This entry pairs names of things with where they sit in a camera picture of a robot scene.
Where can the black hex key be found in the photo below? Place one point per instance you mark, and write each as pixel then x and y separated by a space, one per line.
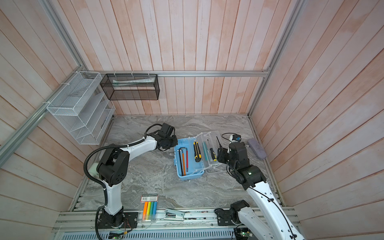
pixel 180 155

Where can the highlighter marker pack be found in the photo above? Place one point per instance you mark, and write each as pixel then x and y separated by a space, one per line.
pixel 150 206

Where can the teal handled tool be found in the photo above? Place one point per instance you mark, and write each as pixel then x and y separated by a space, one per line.
pixel 206 153

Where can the yellow black utility knife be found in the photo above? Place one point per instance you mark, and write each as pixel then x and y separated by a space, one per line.
pixel 198 156

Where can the aluminium mounting rail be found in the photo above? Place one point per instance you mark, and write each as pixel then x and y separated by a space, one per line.
pixel 84 221

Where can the blue clear-lid tool box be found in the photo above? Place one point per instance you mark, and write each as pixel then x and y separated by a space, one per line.
pixel 196 170

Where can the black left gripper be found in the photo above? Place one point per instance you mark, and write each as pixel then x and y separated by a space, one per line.
pixel 175 142

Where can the red handled tool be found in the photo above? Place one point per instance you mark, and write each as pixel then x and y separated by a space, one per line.
pixel 187 161

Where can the grey stapler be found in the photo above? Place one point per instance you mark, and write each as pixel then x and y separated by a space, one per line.
pixel 174 215

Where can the black wire mesh basket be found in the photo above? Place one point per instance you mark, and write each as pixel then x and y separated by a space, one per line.
pixel 126 87

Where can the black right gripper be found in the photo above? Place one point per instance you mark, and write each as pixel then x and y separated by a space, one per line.
pixel 221 154

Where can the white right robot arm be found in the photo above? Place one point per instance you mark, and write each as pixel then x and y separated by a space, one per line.
pixel 278 225

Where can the white wire mesh shelf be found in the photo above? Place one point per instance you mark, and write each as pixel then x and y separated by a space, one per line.
pixel 84 113

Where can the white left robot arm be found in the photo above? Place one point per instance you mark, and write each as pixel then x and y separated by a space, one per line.
pixel 113 167

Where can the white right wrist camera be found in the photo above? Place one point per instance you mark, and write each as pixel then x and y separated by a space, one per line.
pixel 235 138

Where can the orange handled screwdriver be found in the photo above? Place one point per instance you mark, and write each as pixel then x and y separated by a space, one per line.
pixel 184 161

